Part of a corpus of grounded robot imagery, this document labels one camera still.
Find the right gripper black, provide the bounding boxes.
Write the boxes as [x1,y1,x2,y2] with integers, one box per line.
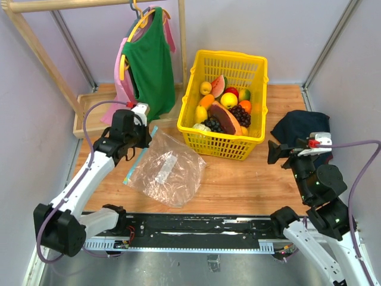
[267,137,318,201]

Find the clear zip top bag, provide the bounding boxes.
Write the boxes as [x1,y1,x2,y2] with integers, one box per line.
[123,126,207,208]

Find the papaya slice toy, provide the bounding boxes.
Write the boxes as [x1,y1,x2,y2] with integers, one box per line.
[209,101,242,136]

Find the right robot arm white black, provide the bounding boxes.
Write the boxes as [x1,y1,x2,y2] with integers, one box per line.
[267,132,380,285]

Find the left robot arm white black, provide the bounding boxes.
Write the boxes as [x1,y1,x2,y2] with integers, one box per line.
[33,104,151,257]

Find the green tank top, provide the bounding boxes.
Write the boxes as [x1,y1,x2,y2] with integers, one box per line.
[122,7,175,122]

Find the dark navy cloth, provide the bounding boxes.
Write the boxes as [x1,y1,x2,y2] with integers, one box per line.
[270,110,330,147]

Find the pink shirt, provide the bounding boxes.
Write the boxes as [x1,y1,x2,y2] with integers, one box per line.
[101,15,176,125]

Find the wooden clothes rack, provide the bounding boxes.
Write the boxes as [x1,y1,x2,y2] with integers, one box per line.
[2,0,188,139]

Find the orange fruit toy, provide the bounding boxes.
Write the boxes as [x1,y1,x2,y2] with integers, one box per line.
[239,100,252,114]

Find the cauliflower toy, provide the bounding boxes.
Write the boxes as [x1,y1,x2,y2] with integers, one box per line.
[193,123,211,132]

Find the green red mango toy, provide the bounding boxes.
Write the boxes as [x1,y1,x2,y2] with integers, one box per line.
[238,89,251,102]

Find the yellow plastic basket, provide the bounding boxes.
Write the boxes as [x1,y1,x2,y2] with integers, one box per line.
[177,49,268,160]

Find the yellow lemon toy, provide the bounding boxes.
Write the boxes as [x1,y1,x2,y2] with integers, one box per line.
[193,105,208,124]

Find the dark blue grape bunch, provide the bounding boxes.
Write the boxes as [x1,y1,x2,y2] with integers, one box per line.
[202,117,224,133]

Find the yellow apple toy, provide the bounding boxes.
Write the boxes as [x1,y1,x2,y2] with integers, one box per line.
[220,93,238,109]

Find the red apple toy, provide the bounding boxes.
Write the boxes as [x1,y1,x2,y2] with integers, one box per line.
[224,87,239,98]

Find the orange mango toy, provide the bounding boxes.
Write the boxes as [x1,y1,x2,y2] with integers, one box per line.
[198,94,215,110]

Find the yellow peach toy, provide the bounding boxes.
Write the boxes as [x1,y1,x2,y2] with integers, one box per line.
[199,81,212,96]

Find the watermelon slice toy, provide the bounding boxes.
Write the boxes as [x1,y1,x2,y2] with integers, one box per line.
[210,74,227,98]

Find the yellow clothes hanger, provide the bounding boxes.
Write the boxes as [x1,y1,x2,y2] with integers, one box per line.
[118,1,157,81]

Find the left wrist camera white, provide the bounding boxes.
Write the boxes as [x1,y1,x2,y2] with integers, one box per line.
[132,103,149,126]

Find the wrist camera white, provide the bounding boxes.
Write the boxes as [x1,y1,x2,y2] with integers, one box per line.
[308,132,332,156]
[132,103,149,126]

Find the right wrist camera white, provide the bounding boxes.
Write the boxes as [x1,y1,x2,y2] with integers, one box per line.
[308,132,332,156]

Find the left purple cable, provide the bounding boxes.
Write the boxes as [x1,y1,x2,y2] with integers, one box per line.
[37,100,133,276]

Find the purple cable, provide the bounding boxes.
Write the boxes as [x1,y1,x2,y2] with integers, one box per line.
[300,139,381,286]
[37,100,133,276]

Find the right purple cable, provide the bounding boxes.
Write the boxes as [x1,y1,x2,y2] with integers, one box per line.
[300,139,381,286]

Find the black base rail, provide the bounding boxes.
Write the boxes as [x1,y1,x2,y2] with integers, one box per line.
[85,213,296,256]

